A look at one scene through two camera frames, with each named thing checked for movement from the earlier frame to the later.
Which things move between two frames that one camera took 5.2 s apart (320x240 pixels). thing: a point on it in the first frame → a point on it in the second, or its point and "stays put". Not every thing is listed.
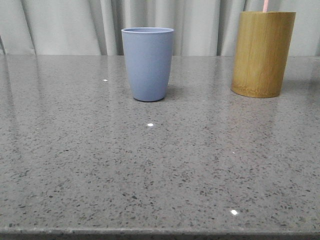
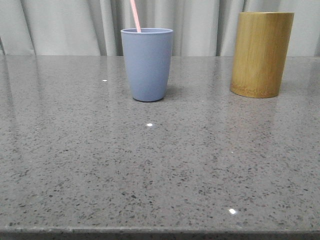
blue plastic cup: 148,51 stays put
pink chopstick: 265,6 → 136,16
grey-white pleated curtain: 93,27 stays put
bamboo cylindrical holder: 262,47 stays put
